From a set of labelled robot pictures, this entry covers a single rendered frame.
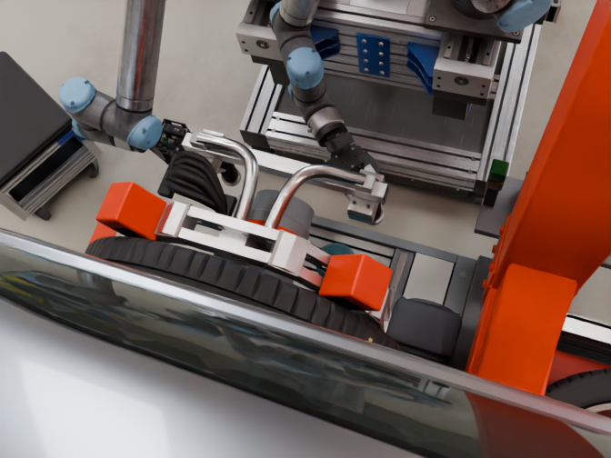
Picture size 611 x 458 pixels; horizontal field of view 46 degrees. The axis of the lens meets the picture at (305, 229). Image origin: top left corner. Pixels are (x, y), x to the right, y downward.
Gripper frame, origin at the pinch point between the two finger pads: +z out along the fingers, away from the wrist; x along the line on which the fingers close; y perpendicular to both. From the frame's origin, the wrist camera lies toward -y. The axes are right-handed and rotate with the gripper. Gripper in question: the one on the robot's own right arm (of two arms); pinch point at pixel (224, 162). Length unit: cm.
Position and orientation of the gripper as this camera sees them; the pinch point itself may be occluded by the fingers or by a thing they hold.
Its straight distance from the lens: 159.5
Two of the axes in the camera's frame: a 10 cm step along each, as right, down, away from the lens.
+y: -1.2, -3.5, -9.3
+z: 9.4, 2.7, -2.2
